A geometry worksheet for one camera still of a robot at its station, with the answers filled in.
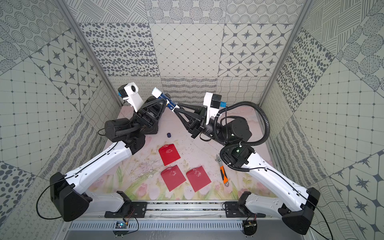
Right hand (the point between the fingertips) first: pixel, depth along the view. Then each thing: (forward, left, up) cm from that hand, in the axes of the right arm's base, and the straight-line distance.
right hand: (174, 110), depth 47 cm
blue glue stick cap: (+25, +14, -50) cm, 58 cm away
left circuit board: (-26, +31, -54) cm, 67 cm away
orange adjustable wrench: (-1, -22, -53) cm, 57 cm away
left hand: (-3, +1, +5) cm, 6 cm away
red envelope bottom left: (-3, +8, -53) cm, 54 cm away
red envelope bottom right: (-4, -7, -53) cm, 54 cm away
